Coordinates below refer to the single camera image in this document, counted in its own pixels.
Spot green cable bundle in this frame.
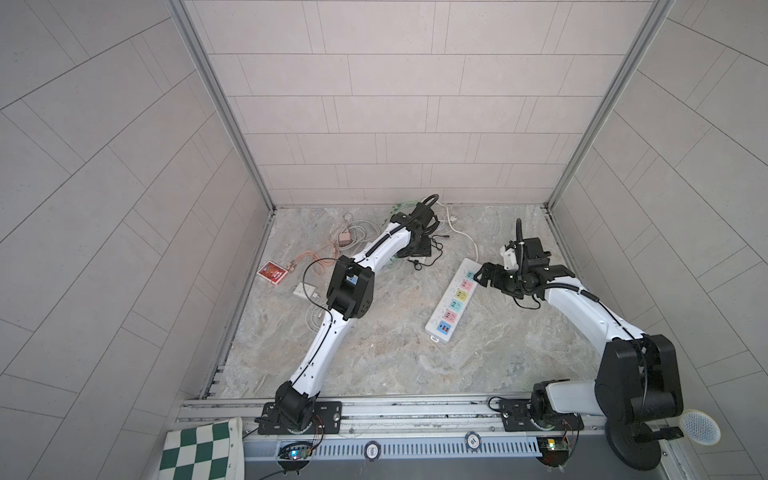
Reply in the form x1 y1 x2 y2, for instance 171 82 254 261
386 200 421 226

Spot white round mesh disc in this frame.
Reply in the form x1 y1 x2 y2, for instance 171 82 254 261
678 409 722 446

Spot small blue socket power strip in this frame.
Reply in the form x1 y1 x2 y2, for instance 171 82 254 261
293 282 316 298

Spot long colourful socket power strip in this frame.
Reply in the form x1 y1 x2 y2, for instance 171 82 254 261
425 258 482 343

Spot pink charger with cable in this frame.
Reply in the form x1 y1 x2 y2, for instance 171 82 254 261
287 213 366 274

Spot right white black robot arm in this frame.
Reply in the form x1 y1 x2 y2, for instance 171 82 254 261
474 223 684 429

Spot white power strip cord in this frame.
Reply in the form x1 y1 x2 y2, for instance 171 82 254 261
434 200 481 262

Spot green white checkerboard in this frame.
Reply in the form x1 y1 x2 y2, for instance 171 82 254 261
157 417 245 480

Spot red card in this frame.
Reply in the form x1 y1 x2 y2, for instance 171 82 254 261
257 261 289 285

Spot aluminium rail frame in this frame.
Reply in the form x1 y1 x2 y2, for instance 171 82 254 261
176 395 607 462

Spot right circuit board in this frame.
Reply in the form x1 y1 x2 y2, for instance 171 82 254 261
536 437 571 468

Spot white coiled cable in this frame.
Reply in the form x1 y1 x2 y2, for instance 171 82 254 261
302 296 331 334

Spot left circuit board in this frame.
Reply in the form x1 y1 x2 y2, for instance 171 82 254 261
277 441 313 473

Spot white charger with black cable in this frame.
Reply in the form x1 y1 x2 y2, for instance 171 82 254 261
407 235 449 271

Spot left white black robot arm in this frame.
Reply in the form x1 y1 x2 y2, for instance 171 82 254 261
259 194 439 435

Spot black round stand base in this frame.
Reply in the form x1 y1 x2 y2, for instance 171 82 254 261
605 420 684 471

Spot circuit board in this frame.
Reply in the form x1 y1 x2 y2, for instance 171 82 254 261
536 437 571 468
277 441 313 473

